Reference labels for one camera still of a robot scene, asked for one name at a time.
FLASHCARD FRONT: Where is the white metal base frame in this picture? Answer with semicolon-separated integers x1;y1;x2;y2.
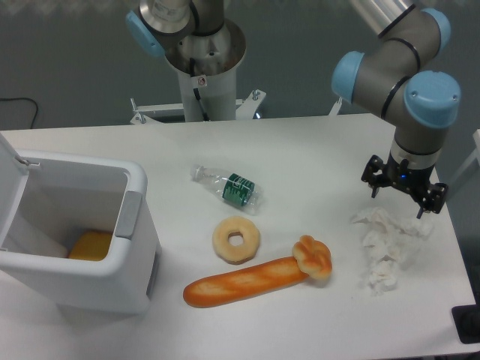
129;88;346;125

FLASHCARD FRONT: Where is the clear plastic bottle green label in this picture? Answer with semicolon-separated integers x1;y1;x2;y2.
190;164;263;215

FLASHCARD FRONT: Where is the white push-lid trash can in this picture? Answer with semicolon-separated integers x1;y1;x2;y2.
1;139;161;314

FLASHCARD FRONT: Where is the knotted bread roll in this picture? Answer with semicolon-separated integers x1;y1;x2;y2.
292;235;332;280

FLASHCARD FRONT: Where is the pale ring doughnut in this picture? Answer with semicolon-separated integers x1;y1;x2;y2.
212;216;260;264

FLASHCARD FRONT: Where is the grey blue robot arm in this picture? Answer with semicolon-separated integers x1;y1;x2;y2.
125;1;461;213

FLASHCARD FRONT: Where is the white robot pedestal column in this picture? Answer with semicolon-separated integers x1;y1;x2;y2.
166;19;246;122

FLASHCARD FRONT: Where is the crumpled white tissue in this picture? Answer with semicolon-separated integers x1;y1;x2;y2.
351;207;434;296

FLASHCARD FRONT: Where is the white furniture piece right edge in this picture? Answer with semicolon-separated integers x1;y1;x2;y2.
446;129;479;200

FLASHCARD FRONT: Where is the black cable on floor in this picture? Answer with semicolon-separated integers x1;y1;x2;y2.
0;97;39;131

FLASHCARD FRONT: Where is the yellow object inside trash can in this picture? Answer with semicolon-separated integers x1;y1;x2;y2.
68;231;112;261

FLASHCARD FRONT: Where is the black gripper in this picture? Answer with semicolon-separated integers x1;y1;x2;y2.
361;154;449;219

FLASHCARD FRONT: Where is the black device at table edge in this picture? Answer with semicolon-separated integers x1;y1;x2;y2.
451;304;479;344

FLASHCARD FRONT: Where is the long orange baguette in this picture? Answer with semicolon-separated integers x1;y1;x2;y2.
183;256;308;308

